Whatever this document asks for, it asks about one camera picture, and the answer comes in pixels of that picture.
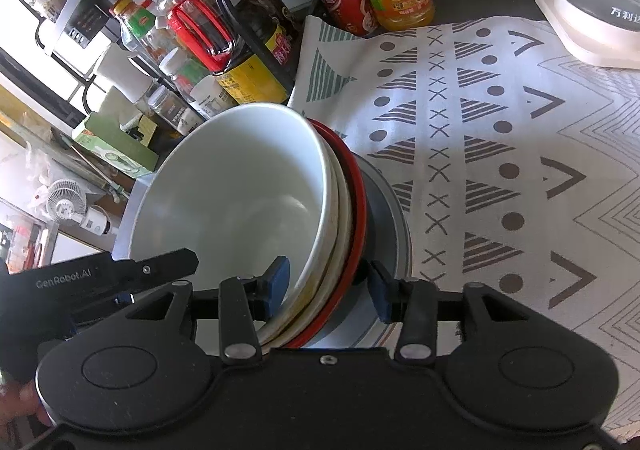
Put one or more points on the beige kettle base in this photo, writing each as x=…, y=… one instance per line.
x=590, y=40

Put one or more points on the green cardboard box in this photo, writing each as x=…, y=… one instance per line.
x=102, y=137

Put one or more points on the green label sauce bottle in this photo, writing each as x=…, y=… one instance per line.
x=139, y=31

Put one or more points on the patterned fringed table mat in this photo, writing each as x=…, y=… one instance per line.
x=515, y=164

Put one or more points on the red rimmed bowl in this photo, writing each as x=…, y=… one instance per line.
x=348, y=247

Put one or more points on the person's right hand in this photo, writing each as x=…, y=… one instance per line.
x=20, y=400

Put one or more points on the small white desk fan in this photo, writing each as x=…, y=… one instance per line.
x=67, y=203

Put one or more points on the white ceramic bowl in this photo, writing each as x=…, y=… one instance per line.
x=251, y=184

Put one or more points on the white capped seasoning jar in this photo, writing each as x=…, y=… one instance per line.
x=196, y=84

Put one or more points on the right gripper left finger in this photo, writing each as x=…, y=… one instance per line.
x=244, y=300

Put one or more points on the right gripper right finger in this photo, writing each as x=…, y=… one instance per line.
x=412, y=304

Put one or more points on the small glass salt jar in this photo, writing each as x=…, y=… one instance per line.
x=175, y=111

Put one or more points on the large soy sauce bottle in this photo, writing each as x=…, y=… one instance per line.
x=208, y=34

